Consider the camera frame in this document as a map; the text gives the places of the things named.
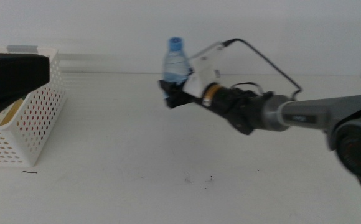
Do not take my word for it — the clear water bottle blue cap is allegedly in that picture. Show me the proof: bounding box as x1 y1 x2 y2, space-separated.
162 36 194 100

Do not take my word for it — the yellow tea bottle green label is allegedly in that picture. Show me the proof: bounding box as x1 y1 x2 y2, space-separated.
0 98 26 127

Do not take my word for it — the white perforated plastic basket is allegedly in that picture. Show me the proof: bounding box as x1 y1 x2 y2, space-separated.
0 46 67 167

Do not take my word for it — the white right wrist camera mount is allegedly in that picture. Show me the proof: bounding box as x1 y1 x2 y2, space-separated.
182 41 227 99

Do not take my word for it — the thin black right gripper cable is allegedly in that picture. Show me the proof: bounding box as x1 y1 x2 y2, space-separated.
230 81 266 96

